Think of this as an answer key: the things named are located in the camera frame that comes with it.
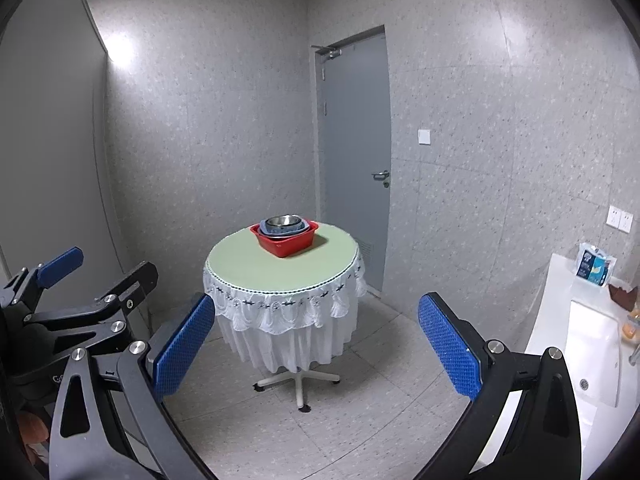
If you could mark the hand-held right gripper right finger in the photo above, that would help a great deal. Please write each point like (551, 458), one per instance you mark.
(450, 345)

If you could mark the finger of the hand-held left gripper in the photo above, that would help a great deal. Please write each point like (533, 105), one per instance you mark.
(60, 263)
(137, 280)

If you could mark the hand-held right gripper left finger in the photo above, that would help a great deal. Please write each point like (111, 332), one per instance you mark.
(182, 345)

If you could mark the red plastic basin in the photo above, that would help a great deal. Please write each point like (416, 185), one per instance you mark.
(285, 246)

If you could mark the medium steel bowl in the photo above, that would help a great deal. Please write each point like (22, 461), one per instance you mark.
(281, 220)

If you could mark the blue square plate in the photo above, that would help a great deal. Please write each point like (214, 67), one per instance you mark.
(292, 233)

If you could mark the large steel bowl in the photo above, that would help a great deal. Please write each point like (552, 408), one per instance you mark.
(298, 224)

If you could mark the person's left hand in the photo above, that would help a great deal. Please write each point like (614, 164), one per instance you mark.
(35, 427)

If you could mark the round table with white skirt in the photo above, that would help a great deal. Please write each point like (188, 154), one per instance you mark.
(280, 280)

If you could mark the white star table base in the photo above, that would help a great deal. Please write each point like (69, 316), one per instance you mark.
(300, 385)

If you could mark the white vanity counter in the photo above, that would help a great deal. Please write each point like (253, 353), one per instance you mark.
(560, 285)

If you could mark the white sink basin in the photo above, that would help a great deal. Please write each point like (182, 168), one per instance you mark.
(595, 345)

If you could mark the blue white tissue packet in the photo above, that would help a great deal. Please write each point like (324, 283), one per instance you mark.
(595, 266)

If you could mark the brown folded paper box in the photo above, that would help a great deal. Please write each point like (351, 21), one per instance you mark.
(624, 297)

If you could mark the orange round object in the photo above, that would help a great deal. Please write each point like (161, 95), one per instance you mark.
(630, 331)

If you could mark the grey door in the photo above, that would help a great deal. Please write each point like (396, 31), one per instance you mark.
(355, 135)

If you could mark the door closer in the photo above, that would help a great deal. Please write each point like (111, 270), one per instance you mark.
(327, 52)

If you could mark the white wall outlet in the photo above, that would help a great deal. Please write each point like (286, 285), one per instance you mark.
(614, 217)
(627, 221)

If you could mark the white light switch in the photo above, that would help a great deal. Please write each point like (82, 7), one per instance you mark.
(424, 136)

